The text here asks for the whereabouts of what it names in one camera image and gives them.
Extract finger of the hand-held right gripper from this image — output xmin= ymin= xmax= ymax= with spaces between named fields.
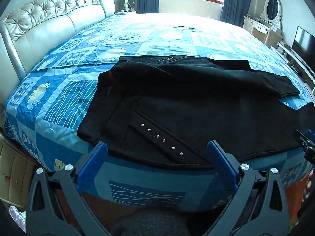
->
xmin=294 ymin=128 xmax=315 ymax=164

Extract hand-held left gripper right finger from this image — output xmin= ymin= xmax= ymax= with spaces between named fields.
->
xmin=207 ymin=140 xmax=297 ymax=236

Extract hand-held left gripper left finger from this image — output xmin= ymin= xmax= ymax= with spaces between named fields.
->
xmin=26 ymin=141 xmax=111 ymax=236

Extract black pants with studs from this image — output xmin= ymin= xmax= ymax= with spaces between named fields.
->
xmin=77 ymin=55 xmax=315 ymax=170

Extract bed with blue patterned quilt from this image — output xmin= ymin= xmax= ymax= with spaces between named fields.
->
xmin=4 ymin=12 xmax=315 ymax=213

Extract light wooden bedside cabinet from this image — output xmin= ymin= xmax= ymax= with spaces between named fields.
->
xmin=0 ymin=133 xmax=37 ymax=212

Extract person's leg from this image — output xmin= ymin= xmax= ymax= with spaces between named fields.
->
xmin=111 ymin=208 xmax=192 ymax=236

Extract white television stand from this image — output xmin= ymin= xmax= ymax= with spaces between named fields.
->
xmin=271 ymin=42 xmax=315 ymax=91

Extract purple floral cloth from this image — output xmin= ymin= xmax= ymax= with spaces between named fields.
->
xmin=9 ymin=205 xmax=26 ymax=233

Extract black flat television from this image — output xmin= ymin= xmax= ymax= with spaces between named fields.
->
xmin=291 ymin=25 xmax=315 ymax=73

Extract cream dressing table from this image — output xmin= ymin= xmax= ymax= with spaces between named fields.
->
xmin=243 ymin=15 xmax=283 ymax=50

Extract white oval vanity mirror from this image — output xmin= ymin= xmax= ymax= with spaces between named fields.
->
xmin=260 ymin=0 xmax=283 ymax=29

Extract beige tufted leather headboard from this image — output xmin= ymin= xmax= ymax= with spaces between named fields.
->
xmin=0 ymin=0 xmax=116 ymax=79

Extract white desk fan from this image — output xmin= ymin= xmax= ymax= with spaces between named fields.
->
xmin=123 ymin=0 xmax=138 ymax=13

